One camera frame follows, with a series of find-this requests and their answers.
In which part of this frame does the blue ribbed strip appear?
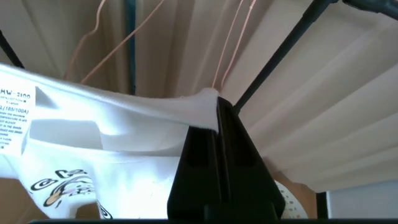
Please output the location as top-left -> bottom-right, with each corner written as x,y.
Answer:
125,0 -> 137,96

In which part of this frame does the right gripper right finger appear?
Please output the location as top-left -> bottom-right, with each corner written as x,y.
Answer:
220,96 -> 286,220

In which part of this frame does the pink clothes hanger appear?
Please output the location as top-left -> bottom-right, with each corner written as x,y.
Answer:
212,0 -> 258,91
63,0 -> 166,85

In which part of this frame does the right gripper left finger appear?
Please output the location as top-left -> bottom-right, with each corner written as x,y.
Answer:
167,96 -> 226,220

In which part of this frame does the white printed t-shirt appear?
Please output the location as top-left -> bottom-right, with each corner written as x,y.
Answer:
0,63 -> 220,220

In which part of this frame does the black clothes rack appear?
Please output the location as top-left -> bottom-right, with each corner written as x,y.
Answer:
0,0 -> 398,218

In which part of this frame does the white laundry basket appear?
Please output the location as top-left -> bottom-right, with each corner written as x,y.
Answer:
273,180 -> 308,220

